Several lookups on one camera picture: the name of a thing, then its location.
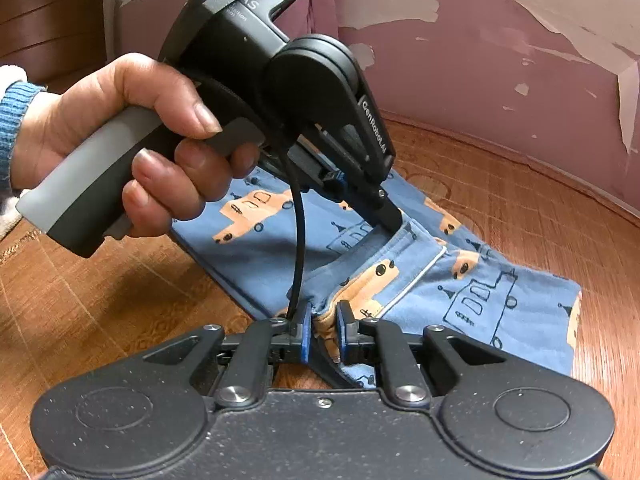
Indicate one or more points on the person's left hand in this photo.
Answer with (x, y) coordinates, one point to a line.
(129, 149)

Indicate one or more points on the blue patterned children's pants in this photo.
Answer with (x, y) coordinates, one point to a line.
(433, 270)

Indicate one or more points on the pink curtain left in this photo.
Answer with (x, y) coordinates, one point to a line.
(320, 0)

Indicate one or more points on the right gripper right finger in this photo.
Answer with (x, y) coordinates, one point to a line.
(383, 346)

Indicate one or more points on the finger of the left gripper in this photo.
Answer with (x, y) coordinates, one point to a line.
(379, 210)
(334, 185)

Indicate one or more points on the dark wooden headboard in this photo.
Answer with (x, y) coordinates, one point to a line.
(57, 42)

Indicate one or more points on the blue knit sleeve forearm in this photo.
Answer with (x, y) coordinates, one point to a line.
(17, 93)

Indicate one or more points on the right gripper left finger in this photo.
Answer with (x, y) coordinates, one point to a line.
(247, 360)

